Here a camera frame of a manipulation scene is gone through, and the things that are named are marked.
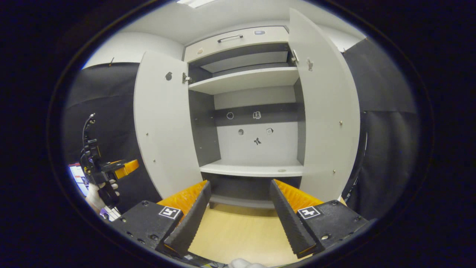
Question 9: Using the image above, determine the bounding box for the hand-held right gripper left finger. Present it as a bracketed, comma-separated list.
[112, 180, 212, 258]

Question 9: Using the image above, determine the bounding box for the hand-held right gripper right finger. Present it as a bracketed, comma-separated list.
[269, 179, 370, 259]

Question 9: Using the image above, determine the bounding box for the shoe cabinet door checkered sticker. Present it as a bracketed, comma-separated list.
[133, 51, 203, 200]

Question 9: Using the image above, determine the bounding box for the shoe cabinet door cube sticker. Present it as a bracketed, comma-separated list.
[288, 8, 361, 203]

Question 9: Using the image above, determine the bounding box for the beige cabinet shelf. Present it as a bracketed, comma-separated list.
[200, 159, 305, 178]
[188, 67, 300, 95]

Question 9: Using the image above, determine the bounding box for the black backdrop cloth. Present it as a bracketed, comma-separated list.
[61, 37, 422, 221]

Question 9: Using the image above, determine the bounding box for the ceiling light panel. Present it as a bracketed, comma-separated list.
[177, 0, 216, 9]

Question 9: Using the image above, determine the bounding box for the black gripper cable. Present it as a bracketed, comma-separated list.
[82, 113, 96, 144]

